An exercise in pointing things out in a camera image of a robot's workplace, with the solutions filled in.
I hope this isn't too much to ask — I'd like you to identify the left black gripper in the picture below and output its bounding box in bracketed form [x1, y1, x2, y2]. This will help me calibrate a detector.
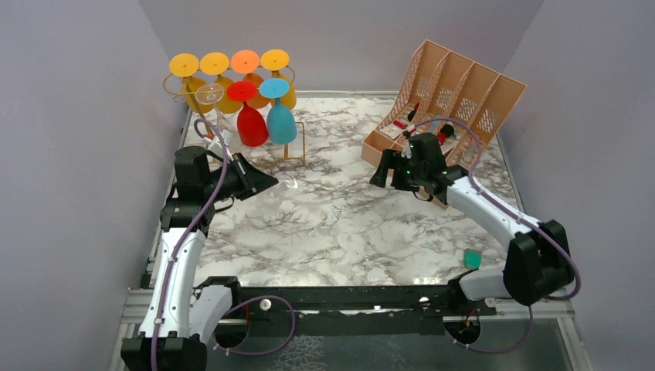
[204, 151, 280, 203]

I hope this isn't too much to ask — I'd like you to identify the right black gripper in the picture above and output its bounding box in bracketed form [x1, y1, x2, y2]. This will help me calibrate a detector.
[370, 148, 426, 192]

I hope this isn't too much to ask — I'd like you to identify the clear wine glass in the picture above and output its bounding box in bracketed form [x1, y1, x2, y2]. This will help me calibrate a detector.
[263, 175, 300, 213]
[195, 83, 239, 154]

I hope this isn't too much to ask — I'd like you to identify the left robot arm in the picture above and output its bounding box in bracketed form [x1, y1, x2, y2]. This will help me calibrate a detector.
[120, 146, 279, 370]

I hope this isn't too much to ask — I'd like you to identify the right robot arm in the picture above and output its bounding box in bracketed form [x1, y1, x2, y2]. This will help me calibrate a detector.
[370, 133, 579, 315]

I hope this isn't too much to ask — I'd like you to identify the red wine glass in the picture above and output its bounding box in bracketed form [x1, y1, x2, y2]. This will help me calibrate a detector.
[226, 81, 269, 147]

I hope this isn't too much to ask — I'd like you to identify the blue wine glass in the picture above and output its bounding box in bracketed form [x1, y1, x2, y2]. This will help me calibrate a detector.
[259, 78, 297, 145]

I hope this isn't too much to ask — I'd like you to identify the orange wine glass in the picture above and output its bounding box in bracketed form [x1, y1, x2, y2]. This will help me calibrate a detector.
[230, 49, 270, 109]

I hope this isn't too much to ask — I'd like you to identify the yellow wine glass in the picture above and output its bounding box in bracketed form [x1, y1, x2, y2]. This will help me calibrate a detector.
[260, 49, 298, 111]
[169, 53, 212, 115]
[200, 52, 243, 114]

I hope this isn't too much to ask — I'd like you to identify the yellow wine glass right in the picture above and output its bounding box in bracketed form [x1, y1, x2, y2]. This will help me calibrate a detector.
[260, 49, 298, 111]

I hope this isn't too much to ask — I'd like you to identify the yellow wine glass far left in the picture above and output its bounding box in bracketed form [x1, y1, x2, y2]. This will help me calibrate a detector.
[169, 53, 212, 115]

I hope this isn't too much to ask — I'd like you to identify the peach plastic file organizer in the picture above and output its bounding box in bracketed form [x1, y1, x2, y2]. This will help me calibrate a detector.
[360, 39, 528, 211]

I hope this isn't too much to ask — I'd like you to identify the green small block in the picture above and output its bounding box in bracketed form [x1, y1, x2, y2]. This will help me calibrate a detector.
[463, 249, 483, 270]

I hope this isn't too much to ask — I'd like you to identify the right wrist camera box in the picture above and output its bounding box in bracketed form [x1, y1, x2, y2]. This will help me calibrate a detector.
[401, 131, 415, 158]

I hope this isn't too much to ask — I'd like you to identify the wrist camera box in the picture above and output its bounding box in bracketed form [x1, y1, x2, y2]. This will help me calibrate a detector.
[202, 129, 234, 162]
[401, 131, 415, 158]

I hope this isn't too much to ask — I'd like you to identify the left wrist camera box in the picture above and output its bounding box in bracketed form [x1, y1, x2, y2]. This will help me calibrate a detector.
[202, 129, 234, 162]

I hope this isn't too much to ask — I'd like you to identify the gold wire glass rack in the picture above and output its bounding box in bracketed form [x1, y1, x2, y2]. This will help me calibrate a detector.
[162, 64, 307, 168]

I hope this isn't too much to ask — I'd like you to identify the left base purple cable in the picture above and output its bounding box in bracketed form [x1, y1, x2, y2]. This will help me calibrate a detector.
[212, 295, 297, 357]

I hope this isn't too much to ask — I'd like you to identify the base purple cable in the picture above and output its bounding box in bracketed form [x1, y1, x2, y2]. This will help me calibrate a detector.
[212, 295, 297, 357]
[442, 305, 536, 356]

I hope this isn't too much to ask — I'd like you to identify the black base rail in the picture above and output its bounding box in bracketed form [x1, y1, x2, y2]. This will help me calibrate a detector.
[193, 277, 497, 338]

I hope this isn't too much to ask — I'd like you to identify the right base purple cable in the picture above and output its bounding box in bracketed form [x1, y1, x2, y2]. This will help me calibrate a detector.
[442, 305, 536, 356]

